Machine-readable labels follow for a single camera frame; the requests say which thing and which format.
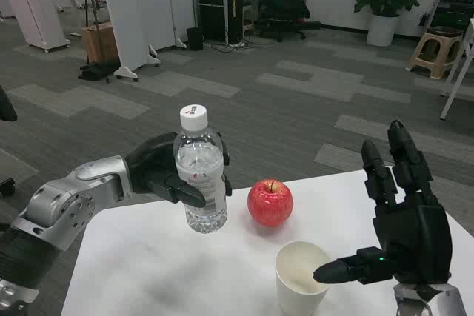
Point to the white table frame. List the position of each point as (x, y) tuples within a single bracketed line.
[(457, 75)]

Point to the red apple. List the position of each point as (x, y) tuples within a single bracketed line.
[(270, 205)]

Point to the black equipment rack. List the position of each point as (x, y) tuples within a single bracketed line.
[(455, 1)]

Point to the black computer tower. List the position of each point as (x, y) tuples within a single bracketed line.
[(216, 16)]

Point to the black office chair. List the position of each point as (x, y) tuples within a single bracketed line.
[(285, 1)]

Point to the black trash bin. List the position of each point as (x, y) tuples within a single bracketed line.
[(195, 39)]

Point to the white paper cup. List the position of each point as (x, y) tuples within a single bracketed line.
[(296, 294)]

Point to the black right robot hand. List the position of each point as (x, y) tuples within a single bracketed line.
[(418, 242)]

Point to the white partition screen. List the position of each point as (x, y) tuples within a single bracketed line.
[(129, 9)]

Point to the beige plastic stool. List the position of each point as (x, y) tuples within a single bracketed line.
[(437, 51)]

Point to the brown cardboard box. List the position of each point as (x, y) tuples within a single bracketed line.
[(98, 44)]

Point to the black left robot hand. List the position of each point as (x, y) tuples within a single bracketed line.
[(148, 168)]

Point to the clear plastic water bottle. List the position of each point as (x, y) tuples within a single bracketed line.
[(200, 157)]

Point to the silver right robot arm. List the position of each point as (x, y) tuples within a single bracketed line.
[(440, 301)]

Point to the white cabinet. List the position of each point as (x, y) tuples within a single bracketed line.
[(33, 1)]

